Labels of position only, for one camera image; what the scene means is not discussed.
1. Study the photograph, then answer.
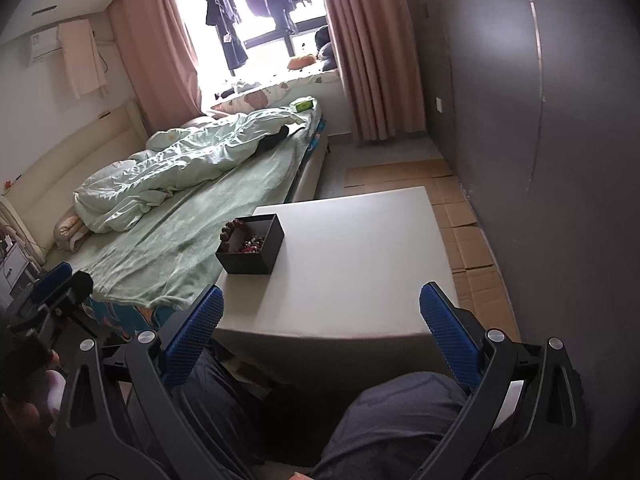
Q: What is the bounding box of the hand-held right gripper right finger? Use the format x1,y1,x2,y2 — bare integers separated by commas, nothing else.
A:
418,281,587,480

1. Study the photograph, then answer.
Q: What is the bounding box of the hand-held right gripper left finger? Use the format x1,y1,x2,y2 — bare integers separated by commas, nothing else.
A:
51,284,262,480

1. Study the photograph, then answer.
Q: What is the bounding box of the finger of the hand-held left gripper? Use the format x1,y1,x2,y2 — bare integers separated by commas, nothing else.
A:
50,270,97,322
22,261,75,311

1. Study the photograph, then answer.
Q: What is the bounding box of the black jewelry box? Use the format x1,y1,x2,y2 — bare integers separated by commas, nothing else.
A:
214,213,286,275

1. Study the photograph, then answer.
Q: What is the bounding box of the red beaded bracelet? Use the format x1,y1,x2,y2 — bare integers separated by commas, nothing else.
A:
241,232,269,254

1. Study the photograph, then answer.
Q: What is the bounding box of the brown beaded bracelet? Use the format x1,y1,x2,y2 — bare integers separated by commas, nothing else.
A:
220,219,247,254

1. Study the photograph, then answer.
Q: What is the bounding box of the person's left hand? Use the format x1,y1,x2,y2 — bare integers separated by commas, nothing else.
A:
0,354,67,457

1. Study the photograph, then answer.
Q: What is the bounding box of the white nightstand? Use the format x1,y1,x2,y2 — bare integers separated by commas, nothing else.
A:
0,239,32,307

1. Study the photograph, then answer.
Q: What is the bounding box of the pink folded blanket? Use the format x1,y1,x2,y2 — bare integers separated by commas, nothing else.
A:
53,212,89,253

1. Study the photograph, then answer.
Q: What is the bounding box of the blue printed mattress cover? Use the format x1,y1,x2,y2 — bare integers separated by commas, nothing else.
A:
81,294,182,347

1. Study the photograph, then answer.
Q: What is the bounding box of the person's left leg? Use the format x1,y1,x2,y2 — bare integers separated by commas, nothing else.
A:
170,340,321,480

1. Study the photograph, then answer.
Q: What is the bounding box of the person's leg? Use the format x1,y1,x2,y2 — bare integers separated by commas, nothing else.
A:
309,371,472,480
170,340,321,480

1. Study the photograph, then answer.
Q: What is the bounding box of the bed with green sheet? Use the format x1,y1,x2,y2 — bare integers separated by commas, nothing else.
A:
64,110,322,312

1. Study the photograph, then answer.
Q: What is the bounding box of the person's right leg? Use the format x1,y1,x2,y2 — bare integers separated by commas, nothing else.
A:
309,371,472,480

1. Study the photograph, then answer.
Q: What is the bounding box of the cream bed headboard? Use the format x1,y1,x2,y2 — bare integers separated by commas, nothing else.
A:
0,99,152,257

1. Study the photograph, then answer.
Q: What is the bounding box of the light green duvet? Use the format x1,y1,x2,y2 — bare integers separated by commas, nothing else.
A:
73,107,314,234

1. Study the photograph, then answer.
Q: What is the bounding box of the black cloth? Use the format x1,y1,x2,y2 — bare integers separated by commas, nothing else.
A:
257,125,291,152

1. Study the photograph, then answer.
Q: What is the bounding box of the dark grey wardrobe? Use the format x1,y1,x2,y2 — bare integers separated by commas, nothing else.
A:
404,0,640,413

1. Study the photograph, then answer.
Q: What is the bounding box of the cream hanging cloth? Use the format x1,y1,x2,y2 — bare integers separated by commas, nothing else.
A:
56,18,110,102

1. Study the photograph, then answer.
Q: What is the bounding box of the white air conditioner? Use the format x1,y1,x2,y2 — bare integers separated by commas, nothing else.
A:
22,30,67,69

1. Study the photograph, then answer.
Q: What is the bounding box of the pink curtain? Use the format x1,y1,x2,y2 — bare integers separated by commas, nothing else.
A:
106,0,204,137
314,0,432,144

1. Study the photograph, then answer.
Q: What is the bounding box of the floral printed quilt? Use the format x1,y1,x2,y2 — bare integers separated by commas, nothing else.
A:
208,80,322,117

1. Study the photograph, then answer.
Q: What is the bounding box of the dark cushion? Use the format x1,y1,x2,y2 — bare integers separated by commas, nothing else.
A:
313,25,337,73

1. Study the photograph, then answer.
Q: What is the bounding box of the cream bed frame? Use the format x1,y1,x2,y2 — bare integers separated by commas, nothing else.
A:
294,116,334,202

